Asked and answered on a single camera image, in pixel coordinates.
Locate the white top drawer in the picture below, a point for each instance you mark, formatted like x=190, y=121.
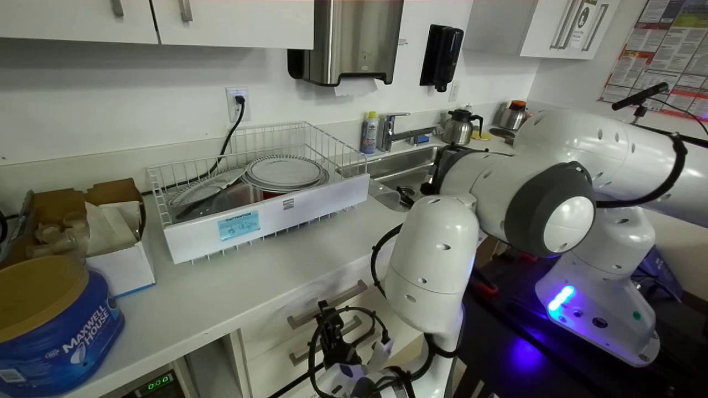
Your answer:
x=294, y=310

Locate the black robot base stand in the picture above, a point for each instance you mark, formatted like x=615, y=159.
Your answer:
x=511, y=351

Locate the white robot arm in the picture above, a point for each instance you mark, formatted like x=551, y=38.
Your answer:
x=578, y=189

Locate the dish soap bottle yellow cap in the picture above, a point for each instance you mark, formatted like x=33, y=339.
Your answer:
x=368, y=134

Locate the stainless steel sink basin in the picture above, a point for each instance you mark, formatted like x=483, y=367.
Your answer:
x=395, y=178

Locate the glass lid in rack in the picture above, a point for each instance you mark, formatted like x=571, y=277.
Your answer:
x=283, y=173

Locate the chrome sink faucet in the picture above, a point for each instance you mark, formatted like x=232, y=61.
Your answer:
x=387, y=134

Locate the steel thermos carafe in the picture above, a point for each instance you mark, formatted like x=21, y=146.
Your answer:
x=460, y=125

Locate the steel paper towel dispenser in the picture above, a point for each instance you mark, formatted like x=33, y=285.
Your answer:
x=352, y=38

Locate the black soap dispenser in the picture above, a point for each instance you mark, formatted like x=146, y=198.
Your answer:
x=441, y=57

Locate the white upper cabinet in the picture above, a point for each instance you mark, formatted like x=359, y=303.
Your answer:
x=169, y=23

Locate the cardboard box with napkins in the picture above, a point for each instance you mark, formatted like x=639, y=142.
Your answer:
x=102, y=227

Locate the blue coffee canister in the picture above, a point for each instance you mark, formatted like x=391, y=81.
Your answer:
x=56, y=326

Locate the white wire dish rack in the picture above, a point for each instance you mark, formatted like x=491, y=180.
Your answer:
x=211, y=206

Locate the white framed wall sign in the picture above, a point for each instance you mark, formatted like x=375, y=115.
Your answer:
x=566, y=29

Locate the wall safety poster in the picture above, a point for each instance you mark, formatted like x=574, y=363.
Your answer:
x=668, y=42

